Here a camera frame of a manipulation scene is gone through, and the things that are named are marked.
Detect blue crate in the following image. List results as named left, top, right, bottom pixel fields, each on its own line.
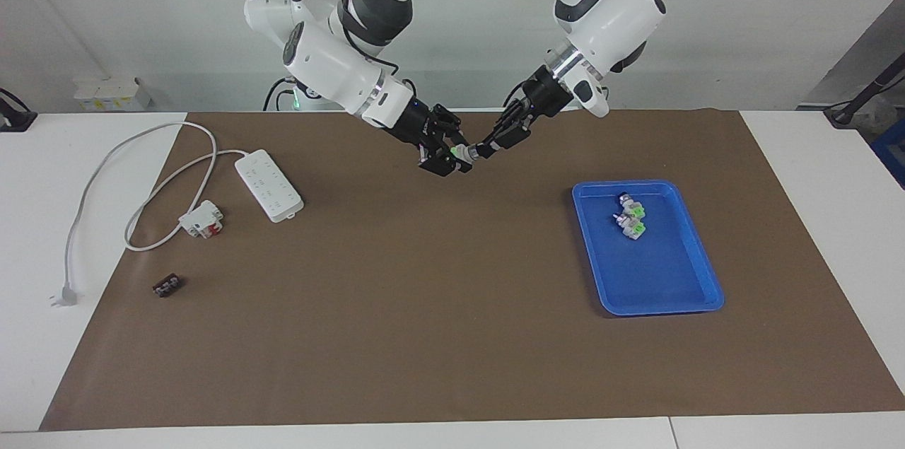
left=871, top=120, right=905, bottom=188

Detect black stand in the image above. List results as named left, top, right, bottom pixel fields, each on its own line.
left=824, top=53, right=905, bottom=128

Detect brown paper mat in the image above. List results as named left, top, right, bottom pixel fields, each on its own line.
left=39, top=108, right=905, bottom=432

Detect white power cable with plug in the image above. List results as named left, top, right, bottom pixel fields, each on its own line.
left=49, top=122, right=250, bottom=308

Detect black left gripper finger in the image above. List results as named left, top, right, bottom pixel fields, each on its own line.
left=478, top=120, right=532, bottom=160
left=495, top=99, right=531, bottom=130

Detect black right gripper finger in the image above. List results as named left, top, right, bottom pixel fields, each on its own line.
left=417, top=145, right=462, bottom=177
left=431, top=104, right=469, bottom=149

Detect black clamp mount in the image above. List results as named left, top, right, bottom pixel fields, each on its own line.
left=0, top=88, right=37, bottom=133

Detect white red circuit breaker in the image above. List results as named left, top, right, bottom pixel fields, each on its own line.
left=177, top=200, right=224, bottom=240

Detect white power strip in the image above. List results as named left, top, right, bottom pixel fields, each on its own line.
left=235, top=149, right=305, bottom=223

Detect blue plastic tray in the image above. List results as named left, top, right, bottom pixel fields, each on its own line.
left=571, top=180, right=725, bottom=317

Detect white boxes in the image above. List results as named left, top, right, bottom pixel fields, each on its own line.
left=74, top=76, right=153, bottom=112

